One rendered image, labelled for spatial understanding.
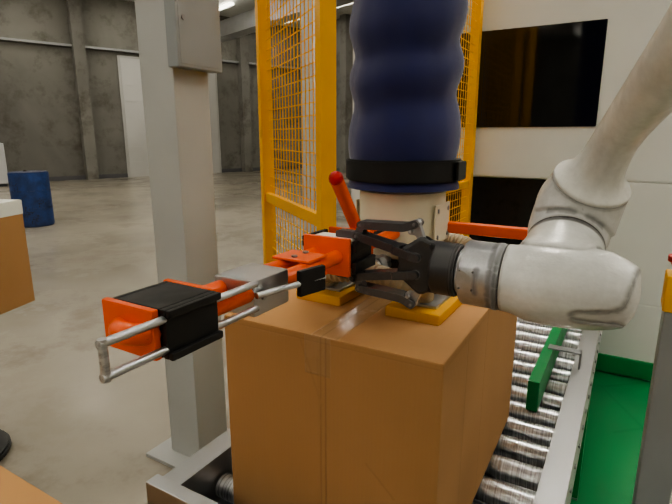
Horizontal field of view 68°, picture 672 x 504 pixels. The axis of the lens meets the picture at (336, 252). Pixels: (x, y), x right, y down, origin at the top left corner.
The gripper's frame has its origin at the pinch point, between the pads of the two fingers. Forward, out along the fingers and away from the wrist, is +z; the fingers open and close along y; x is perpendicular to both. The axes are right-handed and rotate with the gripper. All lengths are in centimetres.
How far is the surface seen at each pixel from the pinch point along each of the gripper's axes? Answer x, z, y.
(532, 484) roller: 35, -29, 55
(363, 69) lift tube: 16.7, 4.5, -29.3
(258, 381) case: -4.8, 12.5, 23.9
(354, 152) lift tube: 17.2, 6.3, -14.7
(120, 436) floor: 51, 135, 110
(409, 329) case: 5.2, -11.0, 12.6
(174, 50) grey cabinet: 53, 91, -42
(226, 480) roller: 1, 26, 53
